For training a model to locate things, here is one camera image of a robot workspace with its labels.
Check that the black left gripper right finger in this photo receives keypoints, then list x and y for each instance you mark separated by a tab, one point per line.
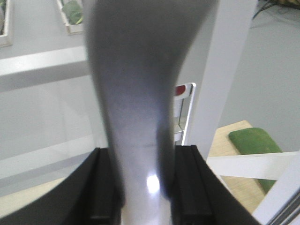
199	197

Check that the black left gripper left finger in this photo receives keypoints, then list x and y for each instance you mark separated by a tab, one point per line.
88	196

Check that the white sliding glass door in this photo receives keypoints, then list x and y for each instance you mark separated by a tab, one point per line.
49	116

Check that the silver door handle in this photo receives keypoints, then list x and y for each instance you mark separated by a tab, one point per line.
136	49

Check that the door lock plate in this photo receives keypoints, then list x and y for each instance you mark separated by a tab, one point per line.
183	101

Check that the light plywood floor platform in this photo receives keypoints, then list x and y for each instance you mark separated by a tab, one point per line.
246	190

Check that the green cushion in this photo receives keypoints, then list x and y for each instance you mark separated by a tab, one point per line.
253	140

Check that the white wooden support brace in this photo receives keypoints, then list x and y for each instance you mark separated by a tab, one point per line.
284	168

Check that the wooden planter box with plants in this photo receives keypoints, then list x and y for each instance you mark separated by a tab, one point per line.
71	12

